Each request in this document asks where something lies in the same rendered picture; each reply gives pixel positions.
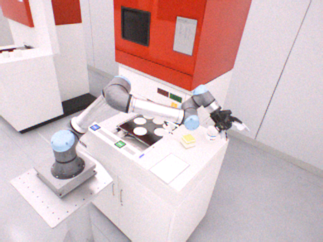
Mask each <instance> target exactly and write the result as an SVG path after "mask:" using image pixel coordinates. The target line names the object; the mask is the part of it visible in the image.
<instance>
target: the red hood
mask: <svg viewBox="0 0 323 242"><path fill-rule="evenodd" d="M251 3H252V0H114V45H115V61H116V62H118V63H121V64H123V65H125V66H128V67H130V68H133V69H135V70H139V71H141V72H143V73H146V74H148V75H151V76H153V77H156V78H158V79H161V80H163V81H165V82H168V83H170V84H173V85H176V86H178V87H180V88H184V89H186V90H187V91H193V90H194V89H196V88H197V87H198V86H200V85H201V84H206V83H207V82H209V81H211V80H212V79H215V78H216V77H218V76H221V74H224V73H226V72H228V71H229V70H230V69H233V68H234V65H235V60H236V58H237V52H238V49H239V46H240V42H241V39H242V35H243V32H244V29H245V24H246V21H247V16H248V14H249V11H250V5H251Z"/></svg>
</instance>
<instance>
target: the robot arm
mask: <svg viewBox="0 0 323 242"><path fill-rule="evenodd" d="M130 92H131V82H130V81H129V80H128V79H127V78H126V77H124V76H116V77H113V78H112V79H111V81H110V83H109V84H108V85H107V86H106V87H105V88H104V89H103V90H102V95H100V96H99V97H98V98H97V99H96V100H95V101H94V102H93V103H92V104H91V105H90V106H89V107H88V108H87V109H86V110H85V111H84V112H83V113H81V114H80V115H79V116H78V117H73V118H71V119H70V120H68V121H67V122H66V124H65V126H64V127H63V129H62V130H60V131H59V132H56V133H55V134H54V135H53V136H52V138H51V146H52V149H53V152H54V157H55V163H54V171H55V173H56V174H57V175H59V176H71V175H74V174H75V173H77V172H78V171H79V170H80V168H81V167H82V163H81V160H80V158H79V157H78V155H77V153H76V146H77V145H78V142H79V140H80V138H81V137H82V136H83V135H84V134H85V133H87V131H88V129H89V126H90V125H91V124H92V123H94V122H95V121H96V120H97V119H98V118H100V117H101V115H103V114H104V113H105V112H106V111H108V109H109V108H110V107H112V108H114V109H115V110H117V111H120V112H123V113H137V114H140V115H146V116H149V117H153V118H158V119H160V120H166V121H169V122H175V123H178V124H184V126H185V127H186V129H188V130H195V129H197V128H198V127H199V124H200V122H199V117H198V114H197V109H198V108H200V107H201V106H203V107H204V109H205V110H206V111H207V112H208V113H209V114H210V118H211V119H212V120H213V121H214V123H215V124H214V127H215V128H216V127H218V129H219V131H218V129H217V128H216V130H217V131H218V132H219V133H221V139H222V138H224V140H226V141H227V135H226V131H227V130H228V129H230V127H232V124H233V125H234V126H236V127H237V129H238V130H240V131H241V130H243V129H245V130H246V131H248V132H249V131H250V130H249V129H248V127H246V125H245V124H244V123H243V122H241V120H239V119H238V118H236V117H233V116H231V114H232V111H231V110H222V111H220V110H221V109H222V107H221V106H220V104H219V103H218V101H216V99H215V98H214V96H213V95H212V94H211V93H210V92H209V90H208V89H207V88H206V87H205V85H203V84H201V85H200V86H198V87H197V88H196V89H194V90H193V91H192V93H193V95H192V96H191V97H190V98H189V99H188V100H186V101H185V102H183V103H182V104H181V105H180V106H179V107H178V108H175V107H170V106H168V105H164V104H159V103H156V102H151V101H148V100H142V99H139V98H135V97H134V95H131V94H130ZM232 122H233V123H232Z"/></svg>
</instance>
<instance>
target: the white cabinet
mask: <svg viewBox="0 0 323 242"><path fill-rule="evenodd" d="M78 150H79V151H81V152H84V153H86V154H89V155H92V156H94V158H96V159H98V161H99V162H100V163H101V165H102V166H103V168H105V170H106V171H107V173H108V174H109V175H110V176H111V178H112V179H113V182H112V183H111V184H110V185H109V186H107V187H106V188H104V189H103V190H102V191H101V192H100V193H99V196H98V197H96V198H95V199H94V200H92V201H91V202H93V204H95V205H96V207H98V209H100V211H102V213H103V214H105V215H106V216H107V217H108V218H109V219H110V220H111V221H112V222H113V223H114V224H115V225H116V226H117V227H118V228H119V229H120V230H121V231H122V232H123V233H124V234H125V235H126V236H127V237H128V238H129V239H130V240H131V241H132V242H186V241H187V239H188V238H189V236H190V235H191V234H192V232H193V231H194V229H195V228H196V227H197V225H198V224H199V223H200V222H201V220H202V219H203V217H204V216H205V214H206V211H207V209H208V205H209V201H210V199H211V196H212V192H213V190H214V186H215V183H216V179H217V177H218V173H219V171H220V168H221V164H222V162H223V158H224V156H223V157H222V158H221V159H220V160H219V161H218V162H217V164H216V165H214V168H212V169H211V170H210V171H209V173H208V174H207V175H206V176H205V177H204V178H203V179H202V180H201V181H200V183H198V185H197V186H196V187H195V188H194V189H193V191H192V192H191V193H190V194H189V195H188V196H187V197H186V198H185V199H184V201H183V202H182V203H181V204H180V205H179V206H178V207H177V208H176V209H174V208H173V207H172V206H171V205H170V204H168V203H167V202H166V201H164V200H163V199H162V198H160V197H159V196H157V195H156V194H155V193H154V192H152V191H151V190H150V189H148V188H146V186H144V185H143V184H142V183H140V182H139V181H137V179H135V178H134V177H132V176H130V175H128V174H127V173H126V172H124V170H122V169H120V168H119V167H118V166H117V165H115V164H114V163H113V162H111V161H110V160H109V159H108V158H106V157H105V156H103V155H102V154H101V153H99V152H98V151H97V150H96V149H94V148H93V147H91V146H90V145H89V144H87V142H85V141H83V140H82V139H81V138H80V140H79V142H78Z"/></svg>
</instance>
